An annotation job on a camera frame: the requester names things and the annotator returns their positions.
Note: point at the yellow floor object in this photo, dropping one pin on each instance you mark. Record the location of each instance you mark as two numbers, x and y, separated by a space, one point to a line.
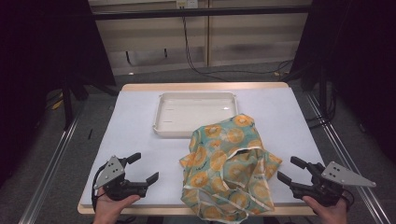
57 104

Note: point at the white plastic tray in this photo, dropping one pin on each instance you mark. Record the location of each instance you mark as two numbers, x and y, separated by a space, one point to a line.
186 112

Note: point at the person's right hand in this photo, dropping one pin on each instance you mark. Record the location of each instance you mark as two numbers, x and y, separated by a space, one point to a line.
331 214

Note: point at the small black floor object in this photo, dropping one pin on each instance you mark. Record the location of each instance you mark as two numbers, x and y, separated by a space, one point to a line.
90 133

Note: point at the person's left hand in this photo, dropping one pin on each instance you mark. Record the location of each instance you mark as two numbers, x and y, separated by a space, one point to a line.
109 210

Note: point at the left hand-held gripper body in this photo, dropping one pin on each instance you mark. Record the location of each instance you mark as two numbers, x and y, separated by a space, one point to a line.
113 183

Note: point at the black stand leg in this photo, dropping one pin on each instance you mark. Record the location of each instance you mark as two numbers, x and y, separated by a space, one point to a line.
67 105

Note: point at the orange-print cloth bag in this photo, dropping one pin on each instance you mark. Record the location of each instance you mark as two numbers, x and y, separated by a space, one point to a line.
218 161

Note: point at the dark curtain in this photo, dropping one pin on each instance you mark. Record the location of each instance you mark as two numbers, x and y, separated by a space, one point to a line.
358 62
37 62

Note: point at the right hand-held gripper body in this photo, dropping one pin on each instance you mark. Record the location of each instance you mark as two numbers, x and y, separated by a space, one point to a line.
323 189

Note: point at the aluminium floor rail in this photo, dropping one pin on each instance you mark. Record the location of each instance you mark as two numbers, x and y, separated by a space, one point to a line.
42 193
370 202

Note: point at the black horizontal bar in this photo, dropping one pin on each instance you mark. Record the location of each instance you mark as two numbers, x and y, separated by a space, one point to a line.
140 14

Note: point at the white wall socket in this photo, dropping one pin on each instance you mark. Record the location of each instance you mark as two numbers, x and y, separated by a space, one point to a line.
186 3

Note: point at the white table mat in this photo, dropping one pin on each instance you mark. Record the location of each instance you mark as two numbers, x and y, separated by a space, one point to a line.
130 124

